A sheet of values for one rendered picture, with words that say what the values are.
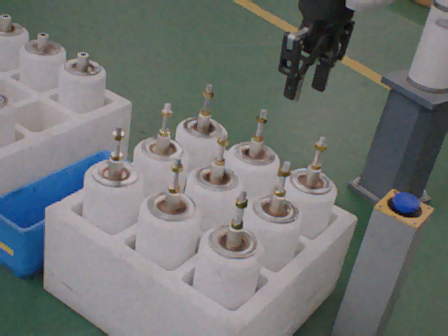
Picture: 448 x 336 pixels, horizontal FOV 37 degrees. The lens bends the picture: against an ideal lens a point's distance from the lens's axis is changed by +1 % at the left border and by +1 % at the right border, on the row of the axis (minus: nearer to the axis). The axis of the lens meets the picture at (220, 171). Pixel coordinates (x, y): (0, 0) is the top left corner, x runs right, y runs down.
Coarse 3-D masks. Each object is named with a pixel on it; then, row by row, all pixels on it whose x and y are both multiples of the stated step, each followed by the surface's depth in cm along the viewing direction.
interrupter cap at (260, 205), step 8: (256, 200) 108; (264, 200) 108; (288, 200) 109; (256, 208) 106; (264, 208) 107; (288, 208) 108; (296, 208) 108; (264, 216) 105; (272, 216) 105; (280, 216) 106; (288, 216) 106; (296, 216) 106
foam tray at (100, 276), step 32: (64, 224) 108; (352, 224) 120; (64, 256) 112; (96, 256) 107; (128, 256) 103; (320, 256) 112; (64, 288) 115; (96, 288) 110; (128, 288) 105; (160, 288) 100; (192, 288) 99; (256, 288) 106; (288, 288) 104; (320, 288) 121; (96, 320) 113; (128, 320) 108; (160, 320) 103; (192, 320) 98; (224, 320) 95; (256, 320) 98; (288, 320) 113
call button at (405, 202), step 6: (402, 192) 102; (396, 198) 101; (402, 198) 101; (408, 198) 101; (414, 198) 101; (396, 204) 100; (402, 204) 100; (408, 204) 100; (414, 204) 100; (420, 204) 101; (402, 210) 100; (408, 210) 100; (414, 210) 100
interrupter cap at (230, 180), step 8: (200, 168) 113; (208, 168) 114; (200, 176) 111; (208, 176) 112; (224, 176) 113; (232, 176) 113; (200, 184) 110; (208, 184) 110; (216, 184) 110; (224, 184) 111; (232, 184) 111
